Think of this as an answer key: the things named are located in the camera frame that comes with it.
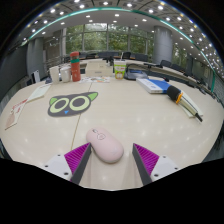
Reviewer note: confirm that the green-print drink cup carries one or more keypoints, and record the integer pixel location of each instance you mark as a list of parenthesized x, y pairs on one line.
[(120, 70)]

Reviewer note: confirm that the white paper booklet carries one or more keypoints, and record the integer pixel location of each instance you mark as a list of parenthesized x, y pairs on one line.
[(39, 92)]

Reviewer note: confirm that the white lidded mug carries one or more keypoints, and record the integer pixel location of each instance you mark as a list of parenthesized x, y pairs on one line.
[(65, 74)]

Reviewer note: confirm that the red and white leaflet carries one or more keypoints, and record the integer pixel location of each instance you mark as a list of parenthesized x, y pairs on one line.
[(15, 114)]

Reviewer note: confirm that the white paper cup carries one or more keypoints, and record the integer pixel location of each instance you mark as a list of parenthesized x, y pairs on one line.
[(54, 74)]

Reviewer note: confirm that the red drink bottle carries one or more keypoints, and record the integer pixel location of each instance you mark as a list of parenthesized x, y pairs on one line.
[(75, 68)]

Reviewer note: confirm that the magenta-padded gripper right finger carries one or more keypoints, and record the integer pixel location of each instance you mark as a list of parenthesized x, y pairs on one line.
[(148, 160)]

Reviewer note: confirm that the dark conference microphone base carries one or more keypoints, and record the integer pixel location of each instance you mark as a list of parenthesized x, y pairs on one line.
[(135, 74)]

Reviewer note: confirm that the pink computer mouse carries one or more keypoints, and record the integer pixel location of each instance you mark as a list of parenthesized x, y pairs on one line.
[(105, 145)]

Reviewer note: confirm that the ceiling lights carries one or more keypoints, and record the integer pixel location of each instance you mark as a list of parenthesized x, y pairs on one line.
[(116, 15)]

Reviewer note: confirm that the cat-face mouse pad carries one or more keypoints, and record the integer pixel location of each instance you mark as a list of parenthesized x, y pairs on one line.
[(71, 104)]

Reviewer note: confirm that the beige cardboard box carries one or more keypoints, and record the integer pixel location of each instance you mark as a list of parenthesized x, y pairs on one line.
[(98, 69)]

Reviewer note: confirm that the colourful sticker sheet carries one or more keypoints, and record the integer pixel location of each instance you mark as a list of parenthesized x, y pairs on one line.
[(95, 79)]

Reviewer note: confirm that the dark office chairs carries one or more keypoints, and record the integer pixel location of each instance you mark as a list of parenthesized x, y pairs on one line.
[(165, 63)]

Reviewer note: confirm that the blue and white book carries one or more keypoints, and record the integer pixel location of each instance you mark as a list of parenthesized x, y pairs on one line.
[(153, 85)]

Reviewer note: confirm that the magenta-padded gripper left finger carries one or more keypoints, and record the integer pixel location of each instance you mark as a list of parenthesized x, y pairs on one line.
[(75, 159)]

